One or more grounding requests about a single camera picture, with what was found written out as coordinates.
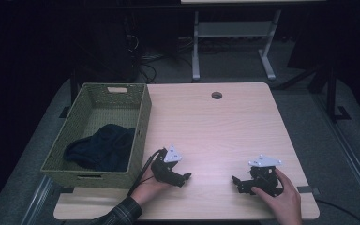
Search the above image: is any grey table edge bracket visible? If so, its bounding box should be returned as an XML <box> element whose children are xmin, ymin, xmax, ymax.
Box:
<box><xmin>296</xmin><ymin>185</ymin><xmax>321</xmax><ymax>195</ymax></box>

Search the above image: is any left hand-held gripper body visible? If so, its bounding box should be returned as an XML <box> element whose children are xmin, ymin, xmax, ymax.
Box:
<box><xmin>150</xmin><ymin>144</ymin><xmax>184</xmax><ymax>186</ymax></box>

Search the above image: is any aluminium floor rail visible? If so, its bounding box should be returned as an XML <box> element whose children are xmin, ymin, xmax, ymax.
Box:
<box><xmin>311</xmin><ymin>92</ymin><xmax>360</xmax><ymax>218</ymax></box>
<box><xmin>20</xmin><ymin>174</ymin><xmax>54</xmax><ymax>225</ymax></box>

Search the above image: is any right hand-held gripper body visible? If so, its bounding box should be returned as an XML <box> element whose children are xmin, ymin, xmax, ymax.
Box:
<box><xmin>247</xmin><ymin>154</ymin><xmax>284</xmax><ymax>198</ymax></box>

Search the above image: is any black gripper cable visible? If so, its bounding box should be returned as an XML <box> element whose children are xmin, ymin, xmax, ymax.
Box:
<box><xmin>127</xmin><ymin>148</ymin><xmax>165</xmax><ymax>198</ymax></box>

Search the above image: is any black floor cable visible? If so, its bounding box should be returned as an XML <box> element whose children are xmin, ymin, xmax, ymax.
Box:
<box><xmin>316</xmin><ymin>198</ymin><xmax>360</xmax><ymax>225</ymax></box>

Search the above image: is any dark metal stand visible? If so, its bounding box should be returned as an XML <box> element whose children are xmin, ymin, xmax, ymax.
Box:
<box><xmin>322</xmin><ymin>59</ymin><xmax>352</xmax><ymax>122</ymax></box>

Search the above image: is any green woven basket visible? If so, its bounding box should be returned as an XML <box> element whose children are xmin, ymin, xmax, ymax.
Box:
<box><xmin>40</xmin><ymin>82</ymin><xmax>153</xmax><ymax>189</ymax></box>

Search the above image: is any person's right hand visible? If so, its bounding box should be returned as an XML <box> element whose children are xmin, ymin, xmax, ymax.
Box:
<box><xmin>250</xmin><ymin>168</ymin><xmax>304</xmax><ymax>225</ymax></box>

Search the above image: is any dark cloth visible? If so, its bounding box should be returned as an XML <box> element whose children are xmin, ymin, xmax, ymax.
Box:
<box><xmin>63</xmin><ymin>123</ymin><xmax>137</xmax><ymax>173</ymax></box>

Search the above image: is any person's left hand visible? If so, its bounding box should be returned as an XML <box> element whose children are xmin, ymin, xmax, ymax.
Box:
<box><xmin>130</xmin><ymin>167</ymin><xmax>173</xmax><ymax>207</ymax></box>

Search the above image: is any tangle of black floor cables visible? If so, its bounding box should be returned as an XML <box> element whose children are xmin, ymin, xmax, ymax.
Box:
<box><xmin>123</xmin><ymin>18</ymin><xmax>182</xmax><ymax>84</ymax></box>

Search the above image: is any white metal stand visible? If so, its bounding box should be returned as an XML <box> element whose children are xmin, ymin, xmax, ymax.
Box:
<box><xmin>191</xmin><ymin>9</ymin><xmax>282</xmax><ymax>82</ymax></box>

